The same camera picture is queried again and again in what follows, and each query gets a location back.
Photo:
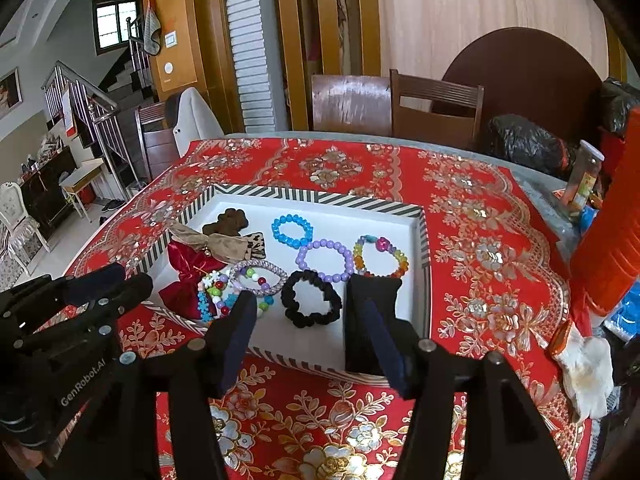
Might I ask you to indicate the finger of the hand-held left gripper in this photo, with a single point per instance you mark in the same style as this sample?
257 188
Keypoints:
95 280
130 290

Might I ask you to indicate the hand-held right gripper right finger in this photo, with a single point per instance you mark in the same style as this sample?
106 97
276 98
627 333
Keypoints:
387 350

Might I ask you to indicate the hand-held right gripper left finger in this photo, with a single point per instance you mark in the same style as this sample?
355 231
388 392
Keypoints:
240 340

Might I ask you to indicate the black scrunchie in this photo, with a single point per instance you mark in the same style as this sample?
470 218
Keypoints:
290 305

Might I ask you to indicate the black display cushion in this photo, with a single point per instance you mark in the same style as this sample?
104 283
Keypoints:
365 285

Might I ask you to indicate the tan leopard bow hair clip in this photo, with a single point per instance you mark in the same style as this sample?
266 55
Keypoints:
227 247

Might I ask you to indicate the striped-rim white tray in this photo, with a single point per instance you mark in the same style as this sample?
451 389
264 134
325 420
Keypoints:
330 220

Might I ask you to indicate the red satin bow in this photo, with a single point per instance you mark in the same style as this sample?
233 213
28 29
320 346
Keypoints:
185 275

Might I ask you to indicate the dark wooden cabinet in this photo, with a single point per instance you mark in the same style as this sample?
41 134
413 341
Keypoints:
45 190

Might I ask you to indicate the small white-top desk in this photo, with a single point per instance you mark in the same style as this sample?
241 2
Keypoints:
82 177

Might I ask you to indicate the white ornate chair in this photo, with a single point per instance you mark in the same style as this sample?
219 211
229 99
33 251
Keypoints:
15 210

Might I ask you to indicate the dark brown paw hair clip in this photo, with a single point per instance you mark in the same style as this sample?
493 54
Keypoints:
227 220

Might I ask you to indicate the red floral tablecloth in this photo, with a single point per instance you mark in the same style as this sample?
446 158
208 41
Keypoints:
475 260

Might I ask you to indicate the dark wooden chair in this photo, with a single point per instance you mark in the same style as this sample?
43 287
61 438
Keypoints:
155 140

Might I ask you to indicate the metal stair railing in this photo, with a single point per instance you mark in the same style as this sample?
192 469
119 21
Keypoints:
100 110

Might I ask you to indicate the white chair back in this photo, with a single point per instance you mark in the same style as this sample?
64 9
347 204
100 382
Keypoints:
197 115

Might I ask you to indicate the white glove with orange cuff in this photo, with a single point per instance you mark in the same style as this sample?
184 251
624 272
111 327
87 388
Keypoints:
590 375

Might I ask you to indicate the wooden slat-back chair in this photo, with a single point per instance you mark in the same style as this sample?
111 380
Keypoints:
440 125

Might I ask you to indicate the brown leather-back chair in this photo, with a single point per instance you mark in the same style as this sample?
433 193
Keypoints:
350 105

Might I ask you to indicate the black plastic bag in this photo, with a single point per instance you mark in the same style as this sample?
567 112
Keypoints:
530 145
617 105

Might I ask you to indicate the window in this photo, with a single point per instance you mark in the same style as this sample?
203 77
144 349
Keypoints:
117 25

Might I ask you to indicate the hanging grey cloth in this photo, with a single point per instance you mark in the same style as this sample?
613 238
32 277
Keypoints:
152 30

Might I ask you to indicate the clear jar with label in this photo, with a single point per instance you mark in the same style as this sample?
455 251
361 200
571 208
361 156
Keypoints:
582 180

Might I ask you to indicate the white ribbed column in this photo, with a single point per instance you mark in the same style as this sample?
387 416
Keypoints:
250 45

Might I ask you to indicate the round dark brown tabletop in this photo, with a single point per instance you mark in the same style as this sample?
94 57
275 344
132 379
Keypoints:
525 70

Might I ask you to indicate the framed wall picture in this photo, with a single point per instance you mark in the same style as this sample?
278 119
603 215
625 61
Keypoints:
10 92

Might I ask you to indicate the wall switch panel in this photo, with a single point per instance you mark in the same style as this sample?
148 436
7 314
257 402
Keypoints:
170 39

